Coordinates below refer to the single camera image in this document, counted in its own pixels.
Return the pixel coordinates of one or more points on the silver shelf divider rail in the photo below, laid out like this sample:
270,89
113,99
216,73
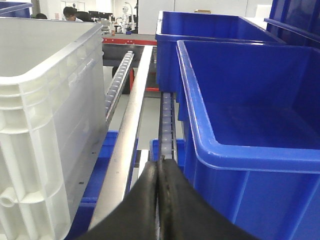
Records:
125,135

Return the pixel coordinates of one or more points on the blue bin near right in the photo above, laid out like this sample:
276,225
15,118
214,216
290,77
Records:
251,117

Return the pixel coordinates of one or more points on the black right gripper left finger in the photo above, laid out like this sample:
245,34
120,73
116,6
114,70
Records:
135,217

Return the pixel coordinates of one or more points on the blue bin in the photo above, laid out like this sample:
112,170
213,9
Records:
200,30
13,9
251,117
296,22

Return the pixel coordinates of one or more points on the blue bin behind right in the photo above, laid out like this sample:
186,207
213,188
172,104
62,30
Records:
200,30

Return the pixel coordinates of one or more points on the blue bin far right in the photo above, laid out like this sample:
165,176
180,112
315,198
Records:
296,22

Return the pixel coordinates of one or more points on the white roller track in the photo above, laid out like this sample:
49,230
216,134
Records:
116,87
167,127

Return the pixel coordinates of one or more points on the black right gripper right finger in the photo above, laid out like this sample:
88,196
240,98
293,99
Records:
185,215

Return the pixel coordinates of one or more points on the white roller track left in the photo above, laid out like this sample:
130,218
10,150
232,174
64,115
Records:
116,87

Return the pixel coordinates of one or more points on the blue bin lower shelf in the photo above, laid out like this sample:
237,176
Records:
88,202

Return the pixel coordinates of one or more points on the white Totelife plastic tote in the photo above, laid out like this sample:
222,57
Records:
52,123

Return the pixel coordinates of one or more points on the blue bin top left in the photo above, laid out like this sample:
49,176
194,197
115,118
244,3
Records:
13,9

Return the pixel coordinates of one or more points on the white humanoid robot background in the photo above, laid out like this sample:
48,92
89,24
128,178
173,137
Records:
126,12

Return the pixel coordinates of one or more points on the person in white shirt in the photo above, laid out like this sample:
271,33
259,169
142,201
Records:
69,14

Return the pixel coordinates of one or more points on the white roller track centre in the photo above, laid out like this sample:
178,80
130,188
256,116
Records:
167,127

